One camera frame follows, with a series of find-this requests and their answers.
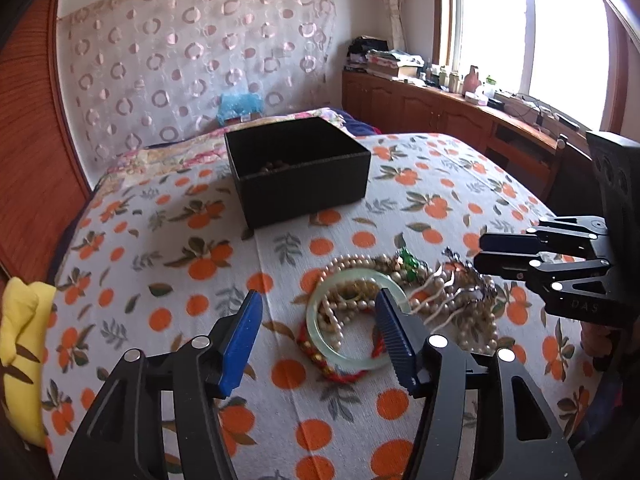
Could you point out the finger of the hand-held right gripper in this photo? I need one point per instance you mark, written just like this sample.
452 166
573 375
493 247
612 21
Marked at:
497 265
502 242

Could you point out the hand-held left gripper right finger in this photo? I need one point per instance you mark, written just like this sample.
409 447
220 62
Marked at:
395 342

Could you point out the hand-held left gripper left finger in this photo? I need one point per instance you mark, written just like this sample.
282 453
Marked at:
244 347

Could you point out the pale green jade bangle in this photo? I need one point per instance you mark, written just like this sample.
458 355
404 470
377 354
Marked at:
314 317

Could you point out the black storage box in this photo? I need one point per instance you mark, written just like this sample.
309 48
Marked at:
300 190

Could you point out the green gem pendant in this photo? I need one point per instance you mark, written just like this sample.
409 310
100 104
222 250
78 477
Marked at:
410 262

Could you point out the orange fruit print cloth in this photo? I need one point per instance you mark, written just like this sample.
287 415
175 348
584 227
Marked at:
175 270

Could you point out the pink bottle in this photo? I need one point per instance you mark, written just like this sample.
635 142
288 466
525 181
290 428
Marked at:
472 82

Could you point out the wooden window cabinet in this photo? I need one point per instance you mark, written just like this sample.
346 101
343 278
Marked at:
400 105

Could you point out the row of small bottles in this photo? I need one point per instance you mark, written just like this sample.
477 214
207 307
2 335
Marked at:
445 77

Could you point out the dark blue blanket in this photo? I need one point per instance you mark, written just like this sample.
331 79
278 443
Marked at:
362 122

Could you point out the stack of books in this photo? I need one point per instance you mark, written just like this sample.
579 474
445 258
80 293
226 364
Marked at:
395 65

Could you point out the yellow cloth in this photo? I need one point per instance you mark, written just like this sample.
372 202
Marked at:
20 340

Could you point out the dark folded clothes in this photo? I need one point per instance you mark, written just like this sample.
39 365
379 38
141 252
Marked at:
367 47

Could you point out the blue plastic bag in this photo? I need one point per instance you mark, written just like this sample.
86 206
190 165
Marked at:
240 104

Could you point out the lace window curtain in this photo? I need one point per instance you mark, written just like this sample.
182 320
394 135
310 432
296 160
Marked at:
392 0

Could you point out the sheer circle pattern curtain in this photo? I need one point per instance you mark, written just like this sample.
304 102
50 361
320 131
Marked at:
175 60

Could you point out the wooden slatted wardrobe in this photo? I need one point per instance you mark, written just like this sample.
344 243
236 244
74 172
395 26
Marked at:
30 135

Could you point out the wooden window frame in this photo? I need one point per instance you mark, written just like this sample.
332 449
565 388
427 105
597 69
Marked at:
447 10

